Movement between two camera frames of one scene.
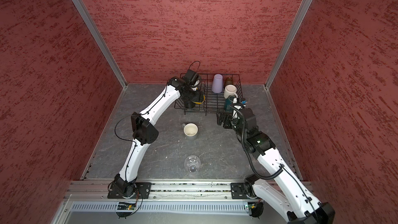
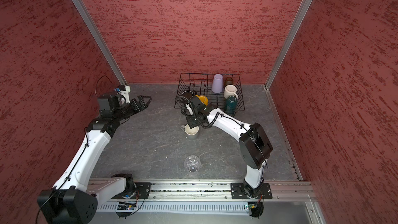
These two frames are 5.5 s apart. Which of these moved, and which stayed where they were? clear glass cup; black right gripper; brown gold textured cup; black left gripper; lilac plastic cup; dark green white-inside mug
Moved: black right gripper; black left gripper
Stayed: dark green white-inside mug; brown gold textured cup; lilac plastic cup; clear glass cup
